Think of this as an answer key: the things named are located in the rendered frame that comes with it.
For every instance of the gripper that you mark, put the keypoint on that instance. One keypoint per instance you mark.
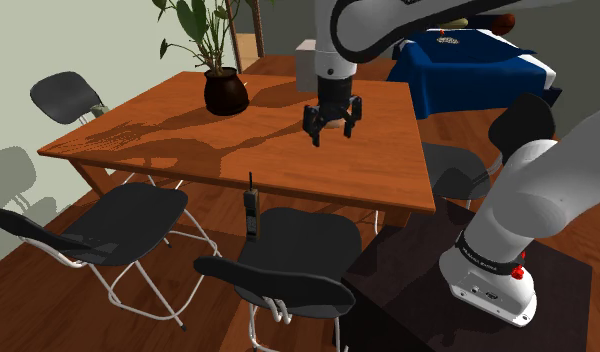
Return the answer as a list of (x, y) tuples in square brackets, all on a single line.
[(335, 92)]

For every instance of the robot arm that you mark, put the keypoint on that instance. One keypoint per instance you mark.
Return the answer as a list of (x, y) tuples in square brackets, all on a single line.
[(529, 195)]

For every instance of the wooden table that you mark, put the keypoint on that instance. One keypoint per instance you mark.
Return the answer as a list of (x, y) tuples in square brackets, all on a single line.
[(300, 156)]

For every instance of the white box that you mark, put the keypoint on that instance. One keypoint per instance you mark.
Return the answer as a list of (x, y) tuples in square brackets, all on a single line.
[(305, 63)]

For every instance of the green plant in dark pot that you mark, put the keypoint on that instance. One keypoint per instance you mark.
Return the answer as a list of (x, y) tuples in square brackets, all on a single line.
[(225, 92)]

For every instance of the brown phone with antenna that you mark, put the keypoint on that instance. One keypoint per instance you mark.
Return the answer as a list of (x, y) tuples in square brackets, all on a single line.
[(252, 214)]

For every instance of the black chair with white legs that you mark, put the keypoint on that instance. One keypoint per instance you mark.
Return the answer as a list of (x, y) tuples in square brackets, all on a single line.
[(66, 97), (300, 248), (451, 170), (124, 224)]

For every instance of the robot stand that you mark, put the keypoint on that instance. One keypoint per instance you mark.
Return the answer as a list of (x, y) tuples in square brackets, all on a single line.
[(407, 292)]

